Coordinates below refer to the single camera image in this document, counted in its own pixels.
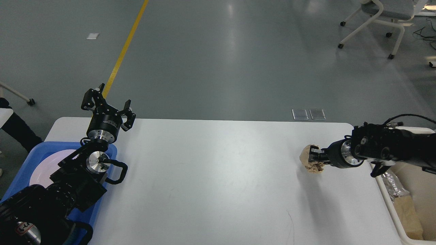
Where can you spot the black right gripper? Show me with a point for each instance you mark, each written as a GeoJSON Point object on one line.
{"type": "Point", "coordinates": [338, 154]}

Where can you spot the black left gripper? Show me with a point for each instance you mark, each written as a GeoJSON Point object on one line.
{"type": "Point", "coordinates": [103, 125]}

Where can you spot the brown paper ball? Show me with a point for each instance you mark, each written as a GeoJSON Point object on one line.
{"type": "Point", "coordinates": [311, 166]}

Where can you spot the pink plastic plate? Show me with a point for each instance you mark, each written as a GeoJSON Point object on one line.
{"type": "Point", "coordinates": [48, 166]}

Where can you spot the aluminium foil tray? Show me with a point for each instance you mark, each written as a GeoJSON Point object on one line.
{"type": "Point", "coordinates": [394, 186]}

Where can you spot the brown paper bag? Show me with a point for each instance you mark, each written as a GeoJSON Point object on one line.
{"type": "Point", "coordinates": [408, 217]}

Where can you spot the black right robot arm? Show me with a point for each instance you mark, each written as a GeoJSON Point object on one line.
{"type": "Point", "coordinates": [382, 145]}

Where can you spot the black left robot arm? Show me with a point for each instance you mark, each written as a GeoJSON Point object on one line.
{"type": "Point", "coordinates": [37, 215]}

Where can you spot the silver floor socket plate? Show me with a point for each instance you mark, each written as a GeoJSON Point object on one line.
{"type": "Point", "coordinates": [300, 114]}

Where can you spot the white chair leg left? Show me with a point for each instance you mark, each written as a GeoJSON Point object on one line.
{"type": "Point", "coordinates": [4, 86]}

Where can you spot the person leg dark trousers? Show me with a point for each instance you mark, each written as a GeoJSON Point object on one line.
{"type": "Point", "coordinates": [17, 128]}

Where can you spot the blue plastic tray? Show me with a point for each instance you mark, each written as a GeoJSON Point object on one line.
{"type": "Point", "coordinates": [24, 170]}

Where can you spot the white office chair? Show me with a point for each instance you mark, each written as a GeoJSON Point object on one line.
{"type": "Point", "coordinates": [389, 13]}

